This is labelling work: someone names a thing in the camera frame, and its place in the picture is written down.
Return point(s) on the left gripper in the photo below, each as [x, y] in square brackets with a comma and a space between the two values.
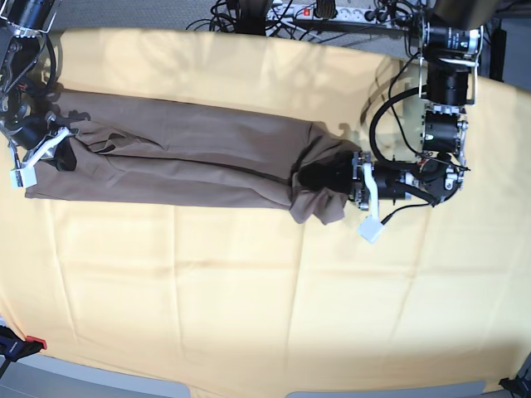
[337, 177]

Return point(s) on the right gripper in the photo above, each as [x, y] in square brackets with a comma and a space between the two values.
[29, 131]

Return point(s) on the brown T-shirt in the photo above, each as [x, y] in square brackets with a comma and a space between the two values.
[156, 151]

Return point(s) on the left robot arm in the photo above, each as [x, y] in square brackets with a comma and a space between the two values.
[448, 36]

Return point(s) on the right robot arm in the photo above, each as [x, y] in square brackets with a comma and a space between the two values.
[28, 73]

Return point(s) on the yellow table cloth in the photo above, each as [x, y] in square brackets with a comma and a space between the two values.
[249, 303]

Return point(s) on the white power strip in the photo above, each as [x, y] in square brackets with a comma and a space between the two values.
[330, 16]

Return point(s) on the red black clamp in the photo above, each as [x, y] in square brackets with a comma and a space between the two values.
[13, 348]

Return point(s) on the black corner clamp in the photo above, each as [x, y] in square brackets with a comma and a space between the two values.
[519, 387]

